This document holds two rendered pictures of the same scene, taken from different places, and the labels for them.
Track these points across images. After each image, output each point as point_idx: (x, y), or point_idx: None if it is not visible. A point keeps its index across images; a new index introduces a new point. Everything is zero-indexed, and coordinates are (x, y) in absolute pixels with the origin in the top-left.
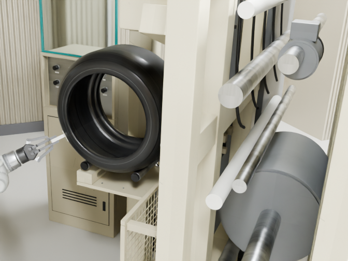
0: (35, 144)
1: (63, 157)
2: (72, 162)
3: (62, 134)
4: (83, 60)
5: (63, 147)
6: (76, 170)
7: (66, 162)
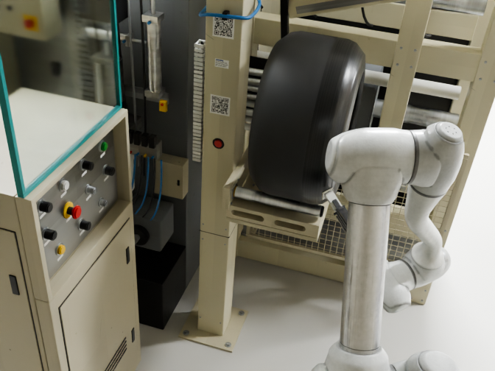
0: (346, 227)
1: (88, 343)
2: (99, 332)
3: (329, 193)
4: (350, 75)
5: (86, 326)
6: (103, 336)
7: (92, 344)
